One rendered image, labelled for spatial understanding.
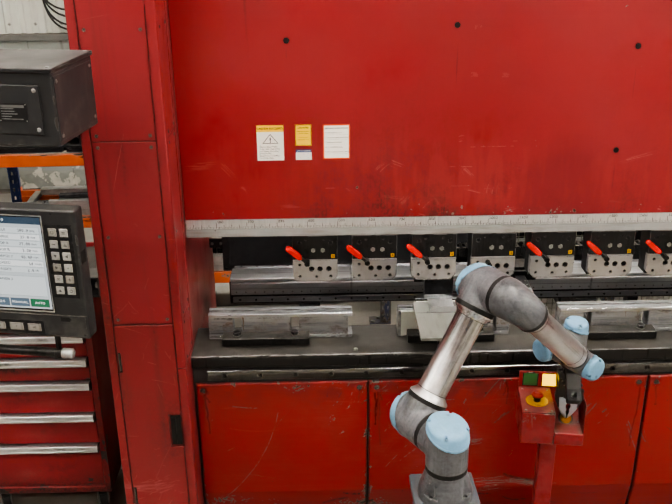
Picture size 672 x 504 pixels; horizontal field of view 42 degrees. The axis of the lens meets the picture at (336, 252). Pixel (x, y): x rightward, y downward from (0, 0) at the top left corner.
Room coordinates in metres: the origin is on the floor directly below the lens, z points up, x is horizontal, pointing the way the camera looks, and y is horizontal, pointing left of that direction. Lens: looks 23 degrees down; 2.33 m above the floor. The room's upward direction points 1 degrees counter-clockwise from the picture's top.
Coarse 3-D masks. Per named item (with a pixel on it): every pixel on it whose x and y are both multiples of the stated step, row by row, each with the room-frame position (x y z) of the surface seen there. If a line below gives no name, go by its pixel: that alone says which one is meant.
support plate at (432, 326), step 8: (416, 304) 2.70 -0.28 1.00; (424, 304) 2.70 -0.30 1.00; (416, 312) 2.64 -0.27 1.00; (416, 320) 2.59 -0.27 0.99; (424, 320) 2.58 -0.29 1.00; (432, 320) 2.58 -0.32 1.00; (440, 320) 2.58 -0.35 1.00; (448, 320) 2.58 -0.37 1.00; (424, 328) 2.52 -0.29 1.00; (432, 328) 2.52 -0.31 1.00; (440, 328) 2.52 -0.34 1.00; (424, 336) 2.47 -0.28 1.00; (432, 336) 2.47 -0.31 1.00; (440, 336) 2.47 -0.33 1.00
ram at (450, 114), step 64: (192, 0) 2.68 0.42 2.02; (256, 0) 2.68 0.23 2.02; (320, 0) 2.69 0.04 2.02; (384, 0) 2.69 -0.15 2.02; (448, 0) 2.70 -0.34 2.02; (512, 0) 2.70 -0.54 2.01; (576, 0) 2.70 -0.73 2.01; (640, 0) 2.71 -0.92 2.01; (192, 64) 2.68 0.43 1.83; (256, 64) 2.68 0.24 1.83; (320, 64) 2.69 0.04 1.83; (384, 64) 2.69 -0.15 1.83; (448, 64) 2.70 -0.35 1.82; (512, 64) 2.70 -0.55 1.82; (576, 64) 2.70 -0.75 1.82; (640, 64) 2.71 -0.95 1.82; (192, 128) 2.68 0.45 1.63; (320, 128) 2.69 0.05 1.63; (384, 128) 2.69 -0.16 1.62; (448, 128) 2.70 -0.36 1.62; (512, 128) 2.70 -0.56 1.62; (576, 128) 2.70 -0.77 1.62; (640, 128) 2.71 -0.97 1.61; (192, 192) 2.68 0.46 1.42; (256, 192) 2.68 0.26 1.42; (320, 192) 2.69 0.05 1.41; (384, 192) 2.69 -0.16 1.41; (448, 192) 2.70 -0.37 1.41; (512, 192) 2.70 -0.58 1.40; (576, 192) 2.70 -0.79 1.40; (640, 192) 2.71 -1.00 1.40
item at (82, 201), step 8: (48, 192) 4.78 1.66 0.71; (56, 192) 4.78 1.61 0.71; (64, 192) 4.78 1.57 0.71; (72, 192) 4.68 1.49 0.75; (80, 192) 4.69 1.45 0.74; (40, 200) 4.61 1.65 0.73; (48, 200) 4.61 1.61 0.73; (56, 200) 4.43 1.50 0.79; (64, 200) 4.43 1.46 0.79; (72, 200) 4.43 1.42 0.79; (80, 200) 4.43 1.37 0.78; (88, 200) 4.43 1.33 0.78; (88, 208) 4.43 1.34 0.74
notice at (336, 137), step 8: (328, 128) 2.69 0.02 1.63; (336, 128) 2.69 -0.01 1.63; (344, 128) 2.69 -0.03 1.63; (328, 136) 2.69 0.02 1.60; (336, 136) 2.69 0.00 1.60; (344, 136) 2.69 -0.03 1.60; (328, 144) 2.69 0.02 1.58; (336, 144) 2.69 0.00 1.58; (344, 144) 2.69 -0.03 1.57; (328, 152) 2.69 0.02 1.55; (336, 152) 2.69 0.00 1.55; (344, 152) 2.69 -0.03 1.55
